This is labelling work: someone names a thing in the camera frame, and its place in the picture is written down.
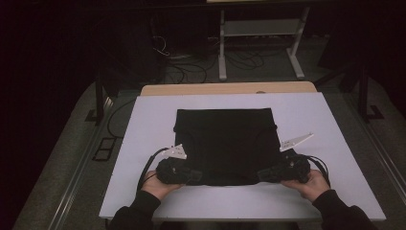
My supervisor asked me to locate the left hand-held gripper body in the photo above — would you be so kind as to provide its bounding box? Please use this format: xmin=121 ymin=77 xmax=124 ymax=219
xmin=155 ymin=143 xmax=192 ymax=185

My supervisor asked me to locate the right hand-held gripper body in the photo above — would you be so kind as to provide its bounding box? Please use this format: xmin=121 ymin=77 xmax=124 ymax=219
xmin=274 ymin=132 xmax=314 ymax=183

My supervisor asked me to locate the black tank top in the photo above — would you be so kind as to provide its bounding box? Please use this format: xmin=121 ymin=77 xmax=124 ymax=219
xmin=173 ymin=107 xmax=282 ymax=187

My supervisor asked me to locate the person's left hand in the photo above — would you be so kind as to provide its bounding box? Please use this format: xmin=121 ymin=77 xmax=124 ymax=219
xmin=141 ymin=171 xmax=186 ymax=200

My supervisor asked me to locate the person's right hand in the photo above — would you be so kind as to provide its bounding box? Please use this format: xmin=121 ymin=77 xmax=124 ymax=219
xmin=281 ymin=169 xmax=331 ymax=203

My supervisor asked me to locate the white table board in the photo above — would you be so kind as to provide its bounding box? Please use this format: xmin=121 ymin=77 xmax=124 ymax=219
xmin=99 ymin=91 xmax=387 ymax=222

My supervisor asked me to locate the black metal stand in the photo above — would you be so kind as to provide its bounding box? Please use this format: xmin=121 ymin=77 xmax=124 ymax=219
xmin=314 ymin=61 xmax=386 ymax=124
xmin=84 ymin=71 xmax=121 ymax=127

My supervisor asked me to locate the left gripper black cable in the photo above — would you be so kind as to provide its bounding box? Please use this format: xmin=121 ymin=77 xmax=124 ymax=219
xmin=137 ymin=147 xmax=170 ymax=193

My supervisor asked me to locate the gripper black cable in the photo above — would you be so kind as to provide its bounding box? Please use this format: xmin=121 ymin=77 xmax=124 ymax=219
xmin=137 ymin=147 xmax=170 ymax=193
xmin=303 ymin=153 xmax=331 ymax=188

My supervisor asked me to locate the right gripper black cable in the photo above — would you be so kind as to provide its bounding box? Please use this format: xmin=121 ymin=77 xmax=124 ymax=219
xmin=303 ymin=153 xmax=331 ymax=188

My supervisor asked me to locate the black floor cable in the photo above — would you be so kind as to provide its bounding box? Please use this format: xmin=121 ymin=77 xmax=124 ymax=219
xmin=106 ymin=99 xmax=137 ymax=140

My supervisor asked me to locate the metal floor rail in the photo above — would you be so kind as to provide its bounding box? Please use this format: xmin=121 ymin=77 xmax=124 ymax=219
xmin=343 ymin=92 xmax=406 ymax=205
xmin=47 ymin=95 xmax=116 ymax=230

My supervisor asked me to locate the bundle of black floor cables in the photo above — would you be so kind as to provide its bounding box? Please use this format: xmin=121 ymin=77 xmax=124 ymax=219
xmin=166 ymin=47 xmax=266 ymax=84

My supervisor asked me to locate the white cable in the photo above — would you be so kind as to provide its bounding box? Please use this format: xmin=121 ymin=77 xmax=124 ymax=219
xmin=152 ymin=34 xmax=171 ymax=58

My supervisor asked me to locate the white metal desk frame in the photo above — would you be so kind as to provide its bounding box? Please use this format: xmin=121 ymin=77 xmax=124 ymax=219
xmin=206 ymin=0 xmax=312 ymax=81

